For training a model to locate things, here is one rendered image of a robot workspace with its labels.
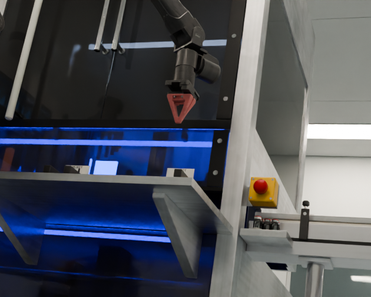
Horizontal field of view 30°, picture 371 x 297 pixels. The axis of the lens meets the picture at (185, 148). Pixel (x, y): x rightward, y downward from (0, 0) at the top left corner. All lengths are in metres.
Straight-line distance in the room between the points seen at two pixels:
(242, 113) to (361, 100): 3.78
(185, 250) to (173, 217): 0.13
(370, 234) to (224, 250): 0.40
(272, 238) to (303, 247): 0.12
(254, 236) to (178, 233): 0.26
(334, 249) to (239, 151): 0.38
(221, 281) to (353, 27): 3.17
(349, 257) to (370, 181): 4.87
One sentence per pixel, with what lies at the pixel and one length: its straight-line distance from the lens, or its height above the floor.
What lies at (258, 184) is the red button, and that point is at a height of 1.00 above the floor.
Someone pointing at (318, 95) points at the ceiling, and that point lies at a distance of 5.72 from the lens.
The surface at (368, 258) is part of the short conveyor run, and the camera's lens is 1.95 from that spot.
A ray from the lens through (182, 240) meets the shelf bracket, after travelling 1.76.
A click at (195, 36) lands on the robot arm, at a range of 1.85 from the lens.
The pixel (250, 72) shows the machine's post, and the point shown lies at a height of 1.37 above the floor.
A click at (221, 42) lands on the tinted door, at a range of 2.19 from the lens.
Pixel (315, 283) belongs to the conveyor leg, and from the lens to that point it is 1.99.
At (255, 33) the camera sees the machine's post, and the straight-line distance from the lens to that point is 2.16.
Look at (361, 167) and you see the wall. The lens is 6.86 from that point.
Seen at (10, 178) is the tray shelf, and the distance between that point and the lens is 1.75.
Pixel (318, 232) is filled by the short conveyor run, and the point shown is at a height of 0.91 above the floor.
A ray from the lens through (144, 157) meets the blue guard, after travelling 2.07.
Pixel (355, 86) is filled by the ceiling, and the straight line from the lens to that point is 5.56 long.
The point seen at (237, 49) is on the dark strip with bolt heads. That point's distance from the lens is 2.15.
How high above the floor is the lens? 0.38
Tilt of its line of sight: 21 degrees up
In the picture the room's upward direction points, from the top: 9 degrees clockwise
